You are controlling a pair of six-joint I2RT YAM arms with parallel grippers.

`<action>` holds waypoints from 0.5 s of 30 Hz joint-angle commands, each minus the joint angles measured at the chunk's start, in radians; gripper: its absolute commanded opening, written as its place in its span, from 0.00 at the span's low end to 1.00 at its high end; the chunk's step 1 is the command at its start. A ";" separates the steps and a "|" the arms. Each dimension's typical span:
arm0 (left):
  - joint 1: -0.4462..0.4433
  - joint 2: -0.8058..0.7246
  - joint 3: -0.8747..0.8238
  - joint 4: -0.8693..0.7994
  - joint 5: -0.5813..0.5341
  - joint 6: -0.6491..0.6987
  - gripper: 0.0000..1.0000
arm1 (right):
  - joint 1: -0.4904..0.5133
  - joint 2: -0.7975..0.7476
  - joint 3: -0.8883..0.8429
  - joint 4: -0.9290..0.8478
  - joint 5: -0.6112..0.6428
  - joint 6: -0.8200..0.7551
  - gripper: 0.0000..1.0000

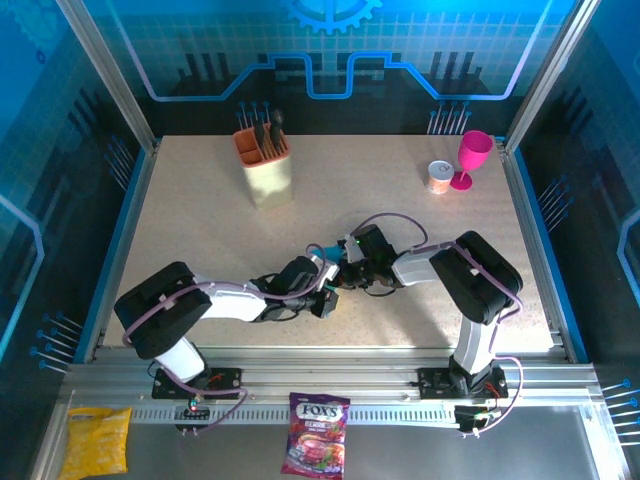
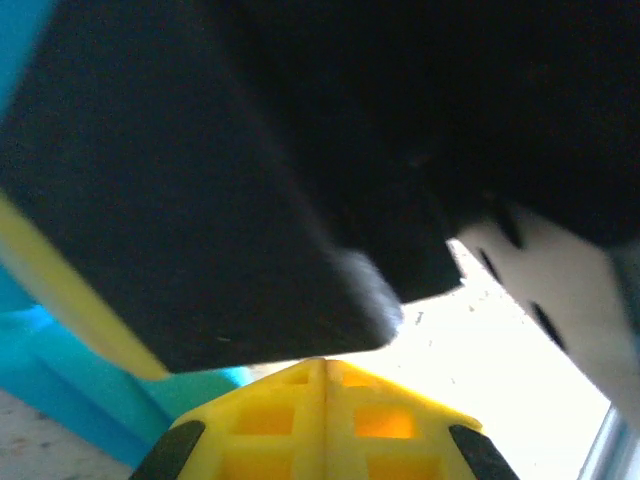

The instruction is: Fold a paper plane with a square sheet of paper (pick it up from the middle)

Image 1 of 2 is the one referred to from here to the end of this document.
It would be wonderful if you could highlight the blue cloth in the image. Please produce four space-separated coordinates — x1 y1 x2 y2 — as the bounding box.
322 242 352 296

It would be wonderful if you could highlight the orange white can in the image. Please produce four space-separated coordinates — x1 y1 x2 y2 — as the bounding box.
426 159 455 196

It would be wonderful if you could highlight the beige orange utensil holder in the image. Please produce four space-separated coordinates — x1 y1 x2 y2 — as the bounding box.
233 127 295 211

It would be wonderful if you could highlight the purple candy bag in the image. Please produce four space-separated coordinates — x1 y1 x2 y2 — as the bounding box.
279 392 351 476

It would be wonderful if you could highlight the pink plastic goblet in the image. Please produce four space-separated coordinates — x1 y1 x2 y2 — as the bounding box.
448 129 495 193

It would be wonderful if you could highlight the small black circuit board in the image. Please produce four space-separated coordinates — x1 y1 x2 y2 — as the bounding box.
453 404 494 434
173 405 211 427

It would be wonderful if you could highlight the yellow snack bag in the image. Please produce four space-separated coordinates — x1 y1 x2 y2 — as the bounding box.
59 406 134 479

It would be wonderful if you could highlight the aluminium frame rail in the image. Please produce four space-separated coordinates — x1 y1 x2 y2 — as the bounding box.
59 347 601 407

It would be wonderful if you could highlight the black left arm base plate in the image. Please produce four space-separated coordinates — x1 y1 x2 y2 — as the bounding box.
152 367 244 401

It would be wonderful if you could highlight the grey slotted cable duct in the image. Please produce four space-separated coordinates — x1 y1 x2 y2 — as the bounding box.
129 405 459 424

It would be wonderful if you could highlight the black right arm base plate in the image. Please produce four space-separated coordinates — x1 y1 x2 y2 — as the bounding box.
417 367 509 401

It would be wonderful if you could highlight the aluminium frame post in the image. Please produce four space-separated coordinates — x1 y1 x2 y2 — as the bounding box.
54 0 162 151
502 0 601 154

